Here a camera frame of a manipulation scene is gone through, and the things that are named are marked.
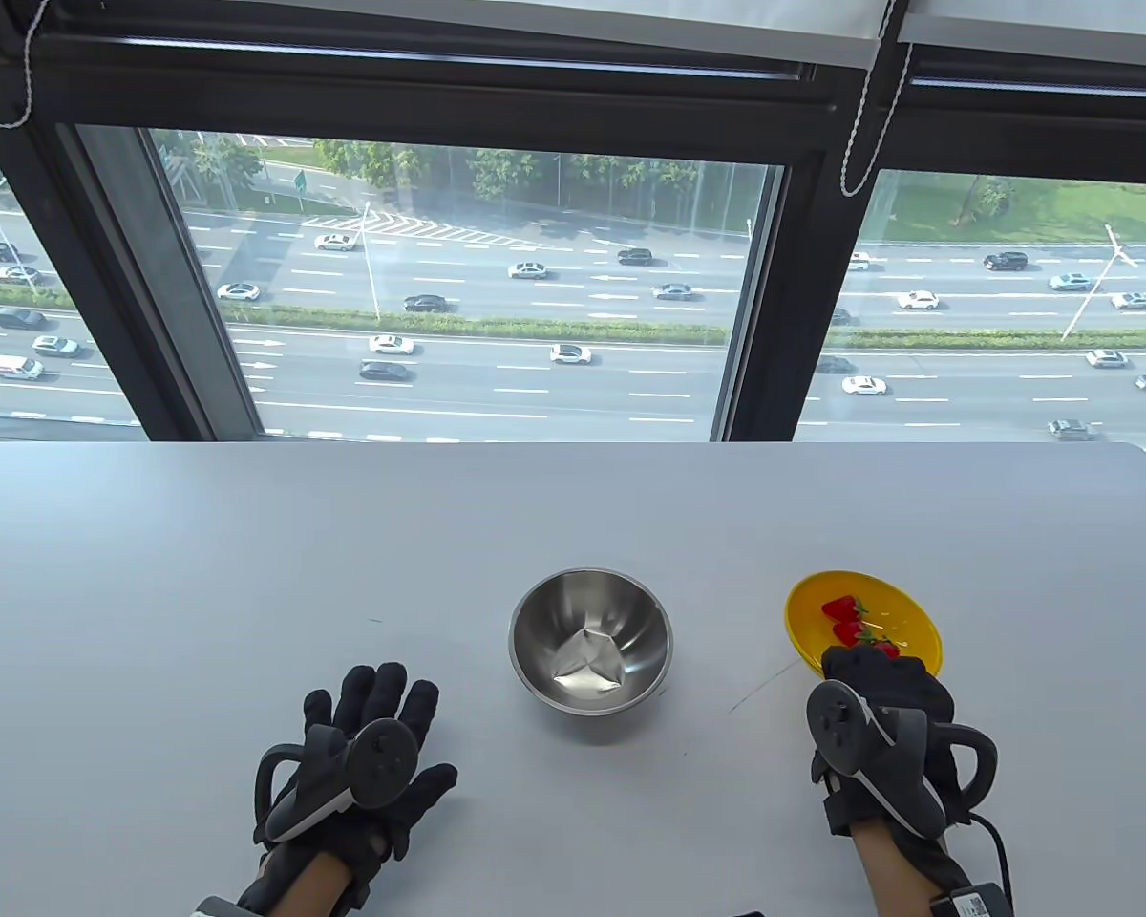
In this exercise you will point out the black window frame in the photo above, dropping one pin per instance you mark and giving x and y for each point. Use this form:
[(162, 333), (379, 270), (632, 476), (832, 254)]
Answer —
[(439, 91)]

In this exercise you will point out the red strawberry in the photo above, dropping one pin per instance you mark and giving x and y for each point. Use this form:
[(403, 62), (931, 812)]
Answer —
[(884, 650), (840, 608), (848, 630)]

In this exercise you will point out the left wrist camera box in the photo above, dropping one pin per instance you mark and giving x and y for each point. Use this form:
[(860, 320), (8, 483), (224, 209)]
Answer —
[(218, 907)]

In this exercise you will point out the white roller blind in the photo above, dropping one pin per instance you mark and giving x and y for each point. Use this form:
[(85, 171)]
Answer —
[(1041, 43), (439, 24)]

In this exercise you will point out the person's right hand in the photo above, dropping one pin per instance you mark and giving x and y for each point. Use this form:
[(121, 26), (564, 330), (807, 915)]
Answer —
[(898, 683)]

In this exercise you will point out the stainless steel mixing bowl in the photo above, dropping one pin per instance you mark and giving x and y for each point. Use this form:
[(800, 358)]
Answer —
[(573, 611)]

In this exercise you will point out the grey left hand controller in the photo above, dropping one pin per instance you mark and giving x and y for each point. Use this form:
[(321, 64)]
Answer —
[(382, 759)]

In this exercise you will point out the person's left hand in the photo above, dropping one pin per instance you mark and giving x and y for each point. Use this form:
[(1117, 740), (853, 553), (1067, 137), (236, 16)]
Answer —
[(372, 693)]

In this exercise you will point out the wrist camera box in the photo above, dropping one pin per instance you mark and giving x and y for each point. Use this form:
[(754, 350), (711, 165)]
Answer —
[(218, 907), (982, 903)]

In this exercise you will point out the grey hand controller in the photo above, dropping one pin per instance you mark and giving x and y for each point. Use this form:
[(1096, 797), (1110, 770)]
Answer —
[(836, 716), (382, 759)]

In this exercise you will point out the person's left forearm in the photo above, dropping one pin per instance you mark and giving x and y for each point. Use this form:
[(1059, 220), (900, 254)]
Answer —
[(310, 884)]

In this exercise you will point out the grey right hand controller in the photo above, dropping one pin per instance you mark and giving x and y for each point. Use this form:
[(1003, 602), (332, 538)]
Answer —
[(836, 716)]

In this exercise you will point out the yellow plastic bowl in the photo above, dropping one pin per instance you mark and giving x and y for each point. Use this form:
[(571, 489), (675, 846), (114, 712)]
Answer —
[(893, 602)]

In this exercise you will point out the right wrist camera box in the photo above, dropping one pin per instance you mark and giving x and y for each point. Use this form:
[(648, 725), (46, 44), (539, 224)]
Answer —
[(982, 903)]

